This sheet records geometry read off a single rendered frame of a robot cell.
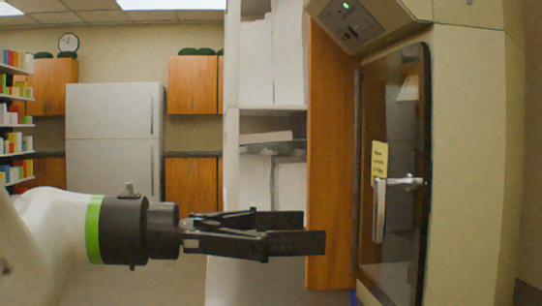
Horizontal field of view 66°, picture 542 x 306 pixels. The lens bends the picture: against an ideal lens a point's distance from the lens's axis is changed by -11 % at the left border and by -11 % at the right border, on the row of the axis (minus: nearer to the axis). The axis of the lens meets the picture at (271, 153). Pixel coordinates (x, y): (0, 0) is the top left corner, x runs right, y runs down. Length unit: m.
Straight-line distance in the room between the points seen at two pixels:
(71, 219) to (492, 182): 0.54
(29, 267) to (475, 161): 0.55
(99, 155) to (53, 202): 5.01
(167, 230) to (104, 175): 5.05
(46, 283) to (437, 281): 0.48
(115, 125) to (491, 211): 5.13
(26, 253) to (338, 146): 0.65
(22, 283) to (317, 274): 0.64
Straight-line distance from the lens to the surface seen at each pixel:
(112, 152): 5.57
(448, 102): 0.62
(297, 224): 0.69
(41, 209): 0.60
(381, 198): 0.63
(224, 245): 0.53
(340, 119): 0.95
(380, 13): 0.67
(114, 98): 5.57
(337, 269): 0.99
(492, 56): 0.66
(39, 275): 0.51
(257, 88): 1.96
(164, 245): 0.58
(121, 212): 0.58
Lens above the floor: 1.27
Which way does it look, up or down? 3 degrees down
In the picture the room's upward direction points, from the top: straight up
